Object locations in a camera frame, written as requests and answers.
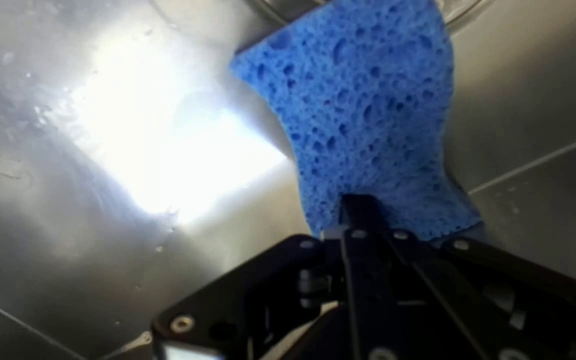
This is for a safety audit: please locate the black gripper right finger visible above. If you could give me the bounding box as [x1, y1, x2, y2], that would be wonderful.
[340, 195, 576, 360]

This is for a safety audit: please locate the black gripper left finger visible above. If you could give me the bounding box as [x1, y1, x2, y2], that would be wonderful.
[151, 234, 353, 360]

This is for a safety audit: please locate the blue sponge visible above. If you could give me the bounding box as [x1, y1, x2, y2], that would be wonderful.
[231, 7, 480, 240]

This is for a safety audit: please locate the stainless steel sink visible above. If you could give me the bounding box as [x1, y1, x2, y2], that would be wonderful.
[0, 0, 576, 360]

